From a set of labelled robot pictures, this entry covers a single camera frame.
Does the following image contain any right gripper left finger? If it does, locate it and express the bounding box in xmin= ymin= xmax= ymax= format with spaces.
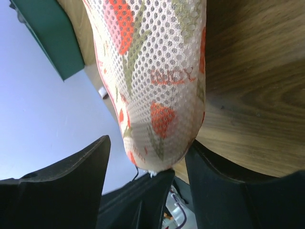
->
xmin=0 ymin=135 xmax=111 ymax=229

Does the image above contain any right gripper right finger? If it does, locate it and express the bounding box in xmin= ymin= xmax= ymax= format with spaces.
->
xmin=185 ymin=141 xmax=305 ymax=229

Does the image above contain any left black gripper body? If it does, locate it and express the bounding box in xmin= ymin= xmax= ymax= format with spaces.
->
xmin=97 ymin=169 xmax=175 ymax=229

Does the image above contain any pink floral laundry bag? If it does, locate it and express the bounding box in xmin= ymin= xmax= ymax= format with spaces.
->
xmin=84 ymin=0 xmax=206 ymax=176

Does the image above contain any green compartment tray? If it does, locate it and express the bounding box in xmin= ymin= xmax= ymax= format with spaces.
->
xmin=10 ymin=0 xmax=85 ymax=81

